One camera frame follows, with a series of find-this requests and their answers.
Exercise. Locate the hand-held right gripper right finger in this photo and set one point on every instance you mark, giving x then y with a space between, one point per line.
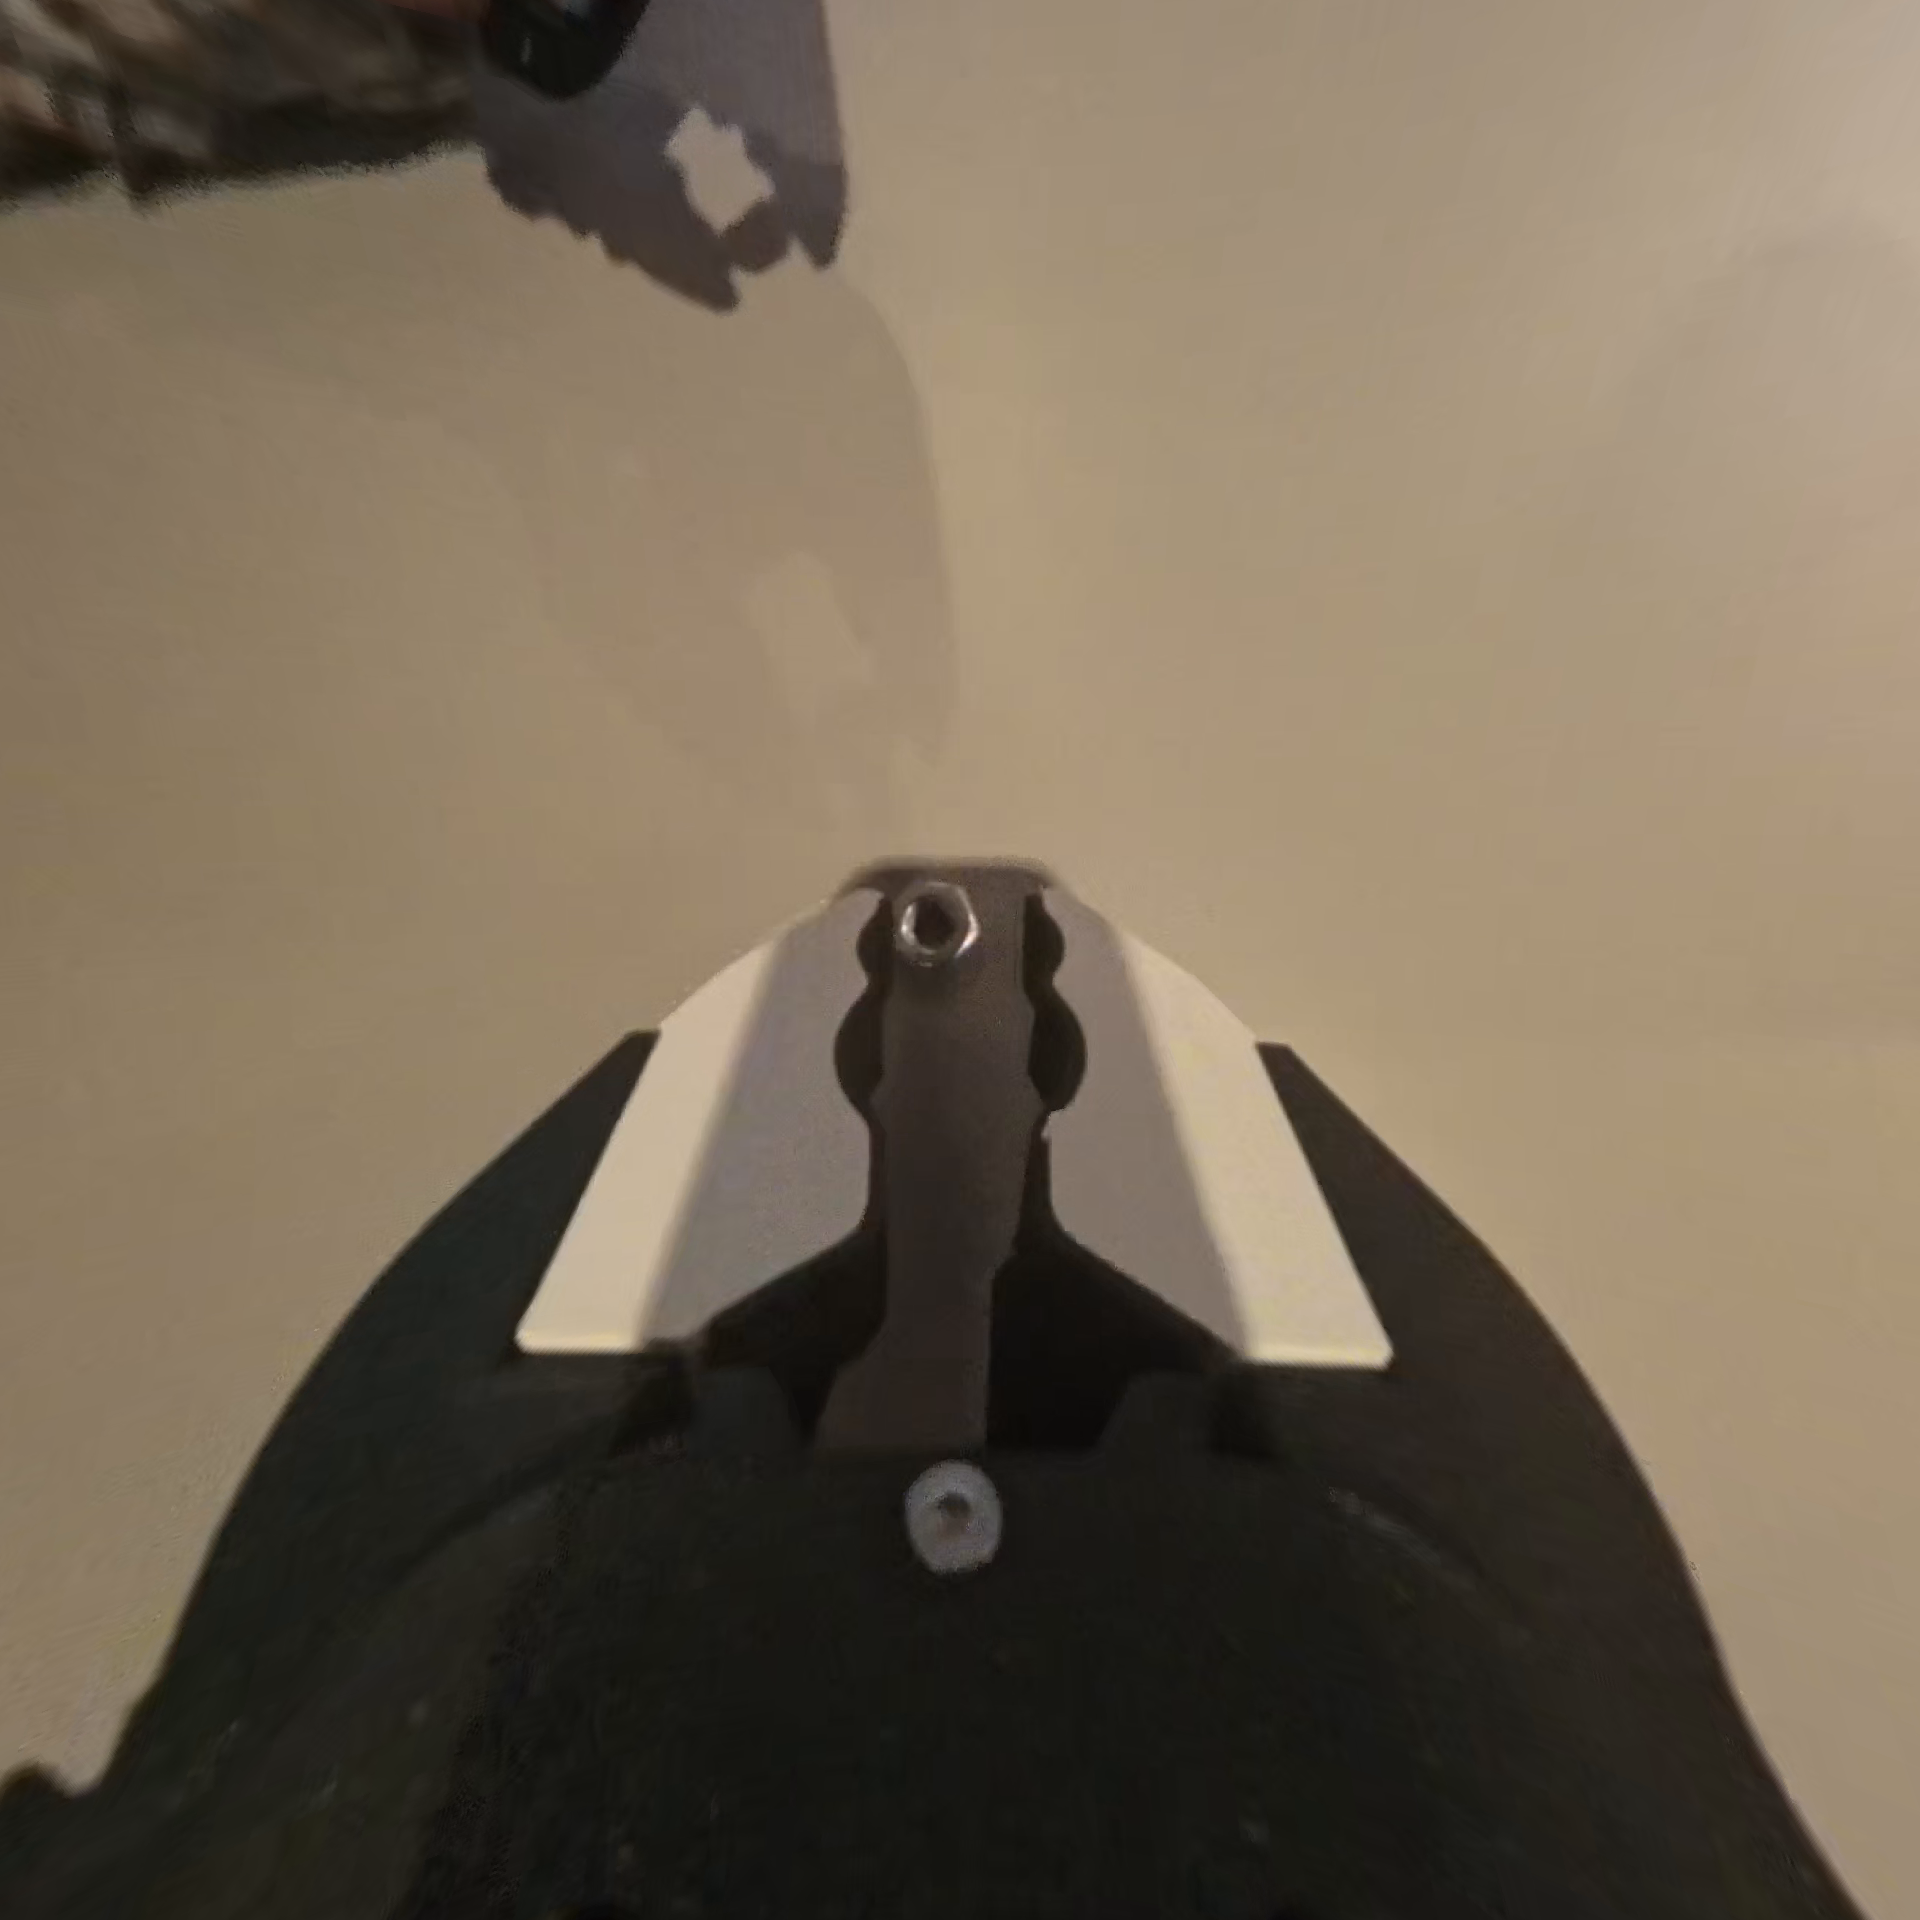
1261 1201

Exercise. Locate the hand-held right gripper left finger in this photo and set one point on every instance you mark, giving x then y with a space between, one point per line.
630 1201

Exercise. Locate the person's left forearm plaid sleeve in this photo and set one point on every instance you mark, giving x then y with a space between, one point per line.
225 90

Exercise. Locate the small silver hex nut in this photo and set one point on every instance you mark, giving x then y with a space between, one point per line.
965 940

